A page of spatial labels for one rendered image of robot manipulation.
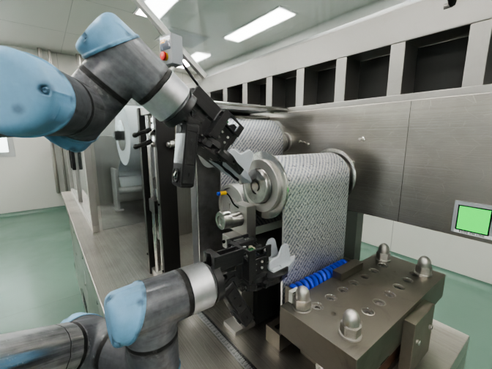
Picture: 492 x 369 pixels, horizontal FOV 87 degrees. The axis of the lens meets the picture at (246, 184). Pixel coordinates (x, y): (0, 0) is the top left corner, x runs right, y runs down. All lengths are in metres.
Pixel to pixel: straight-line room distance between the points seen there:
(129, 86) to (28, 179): 5.58
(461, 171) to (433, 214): 0.11
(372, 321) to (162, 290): 0.37
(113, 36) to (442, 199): 0.70
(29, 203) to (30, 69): 5.77
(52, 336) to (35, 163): 5.52
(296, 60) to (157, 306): 0.83
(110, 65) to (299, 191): 0.40
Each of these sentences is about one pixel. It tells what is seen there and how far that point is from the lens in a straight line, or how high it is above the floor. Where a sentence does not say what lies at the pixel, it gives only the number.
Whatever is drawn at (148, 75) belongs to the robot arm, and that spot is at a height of 1.44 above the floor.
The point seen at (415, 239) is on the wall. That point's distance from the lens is 3.36.
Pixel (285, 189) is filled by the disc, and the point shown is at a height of 1.25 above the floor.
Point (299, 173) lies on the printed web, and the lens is 0.57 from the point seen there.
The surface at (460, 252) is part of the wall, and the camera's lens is 3.27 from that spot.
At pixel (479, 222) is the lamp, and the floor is 1.18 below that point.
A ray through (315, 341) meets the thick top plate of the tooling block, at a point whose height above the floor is 1.01.
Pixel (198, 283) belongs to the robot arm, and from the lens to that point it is 0.43.
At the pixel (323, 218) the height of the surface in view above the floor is 1.16.
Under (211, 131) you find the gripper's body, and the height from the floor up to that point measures 1.36.
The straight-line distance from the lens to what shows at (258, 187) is 0.55.
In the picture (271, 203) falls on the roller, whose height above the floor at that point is 1.22.
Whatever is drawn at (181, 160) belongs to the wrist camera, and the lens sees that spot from 0.46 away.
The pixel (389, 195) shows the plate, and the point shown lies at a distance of 0.77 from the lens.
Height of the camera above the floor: 1.36
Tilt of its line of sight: 10 degrees down
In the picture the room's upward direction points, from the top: straight up
